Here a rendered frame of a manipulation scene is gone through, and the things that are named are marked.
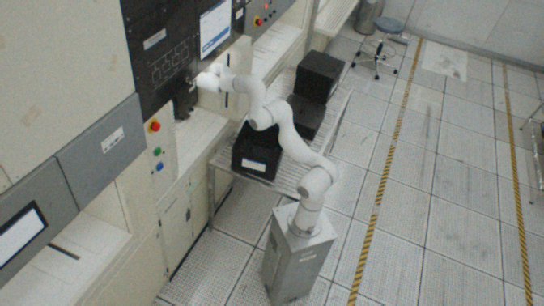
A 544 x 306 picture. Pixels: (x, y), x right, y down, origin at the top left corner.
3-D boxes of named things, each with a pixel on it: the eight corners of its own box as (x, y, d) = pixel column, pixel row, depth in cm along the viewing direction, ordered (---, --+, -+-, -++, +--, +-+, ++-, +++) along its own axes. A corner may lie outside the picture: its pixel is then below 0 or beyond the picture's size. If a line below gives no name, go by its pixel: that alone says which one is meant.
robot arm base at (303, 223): (328, 232, 195) (336, 212, 182) (295, 242, 188) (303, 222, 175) (312, 204, 206) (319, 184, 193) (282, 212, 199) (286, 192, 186)
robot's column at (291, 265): (310, 296, 247) (338, 236, 193) (273, 310, 237) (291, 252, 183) (294, 260, 264) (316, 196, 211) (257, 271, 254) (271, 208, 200)
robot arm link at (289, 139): (313, 198, 173) (333, 181, 182) (327, 191, 163) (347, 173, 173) (252, 116, 176) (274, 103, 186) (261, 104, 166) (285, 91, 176)
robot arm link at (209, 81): (201, 67, 195) (194, 82, 193) (223, 75, 193) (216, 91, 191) (206, 74, 203) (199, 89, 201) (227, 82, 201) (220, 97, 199)
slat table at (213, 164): (282, 263, 261) (300, 200, 207) (208, 230, 271) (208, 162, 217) (331, 151, 350) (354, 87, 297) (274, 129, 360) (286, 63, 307)
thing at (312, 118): (312, 141, 243) (316, 127, 234) (272, 126, 248) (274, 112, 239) (325, 116, 264) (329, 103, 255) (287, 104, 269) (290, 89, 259)
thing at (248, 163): (230, 168, 216) (231, 148, 204) (243, 138, 236) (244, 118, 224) (274, 180, 215) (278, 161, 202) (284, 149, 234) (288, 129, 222)
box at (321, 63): (325, 107, 272) (333, 78, 254) (291, 93, 278) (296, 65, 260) (337, 88, 291) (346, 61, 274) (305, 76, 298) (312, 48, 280)
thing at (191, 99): (177, 127, 212) (173, 82, 190) (147, 115, 215) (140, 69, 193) (199, 104, 229) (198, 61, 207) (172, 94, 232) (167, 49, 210)
